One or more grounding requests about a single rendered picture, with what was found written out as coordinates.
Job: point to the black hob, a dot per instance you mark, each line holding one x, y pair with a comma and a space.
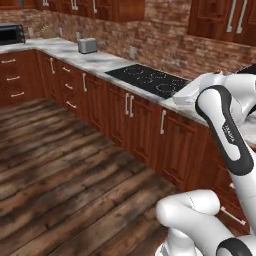
146, 78

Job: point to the dark wood cupboard door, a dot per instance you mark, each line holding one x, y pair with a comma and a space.
46, 83
115, 116
95, 105
145, 131
181, 153

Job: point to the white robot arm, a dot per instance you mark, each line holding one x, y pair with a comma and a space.
200, 220

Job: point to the black toaster oven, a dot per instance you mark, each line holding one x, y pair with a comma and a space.
11, 34

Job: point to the dark wood drawer front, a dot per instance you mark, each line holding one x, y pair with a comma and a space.
74, 74
71, 111
76, 91
230, 221

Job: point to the grey wall socket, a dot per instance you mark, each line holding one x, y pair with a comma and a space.
31, 32
78, 35
61, 31
132, 52

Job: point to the silver toaster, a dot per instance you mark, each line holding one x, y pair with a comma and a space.
87, 45

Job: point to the dark wood drawer run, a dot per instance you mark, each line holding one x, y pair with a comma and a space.
20, 86

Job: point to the dark wood wall cupboard run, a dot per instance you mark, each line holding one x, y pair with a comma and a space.
116, 9

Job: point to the tan rounded object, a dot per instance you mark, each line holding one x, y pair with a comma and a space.
48, 32

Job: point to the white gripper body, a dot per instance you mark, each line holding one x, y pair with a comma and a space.
188, 95

